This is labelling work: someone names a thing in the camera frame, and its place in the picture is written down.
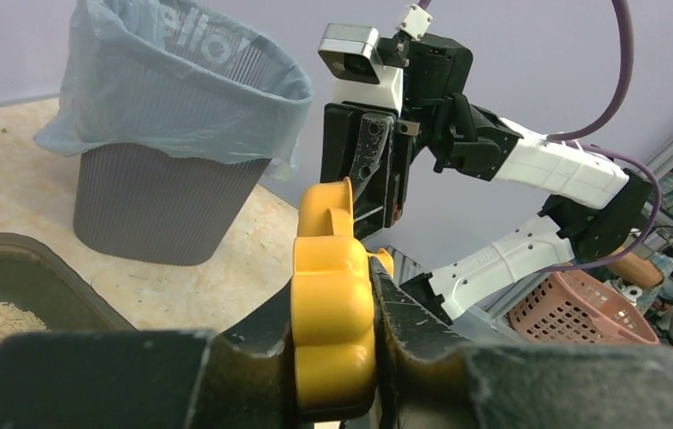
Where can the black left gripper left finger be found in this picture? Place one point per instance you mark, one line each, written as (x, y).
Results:
(241, 378)

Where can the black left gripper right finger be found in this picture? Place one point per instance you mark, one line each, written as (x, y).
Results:
(431, 377)

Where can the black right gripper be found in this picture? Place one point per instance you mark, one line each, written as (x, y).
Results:
(375, 147)

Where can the yellow litter scoop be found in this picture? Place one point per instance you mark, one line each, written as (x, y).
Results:
(332, 307)

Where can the dark translucent litter box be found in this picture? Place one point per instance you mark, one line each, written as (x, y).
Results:
(34, 278)

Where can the grey ribbed trash bin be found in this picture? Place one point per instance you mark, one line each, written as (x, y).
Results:
(139, 203)

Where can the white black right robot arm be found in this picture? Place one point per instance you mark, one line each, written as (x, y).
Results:
(590, 211)

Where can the pink perforated basket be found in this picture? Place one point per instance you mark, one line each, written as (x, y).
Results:
(574, 308)

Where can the light blue bin liner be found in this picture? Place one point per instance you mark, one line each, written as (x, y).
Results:
(179, 78)

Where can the person in plaid shirt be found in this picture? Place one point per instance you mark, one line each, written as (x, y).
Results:
(652, 274)

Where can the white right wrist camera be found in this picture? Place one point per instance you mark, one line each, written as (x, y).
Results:
(369, 68)

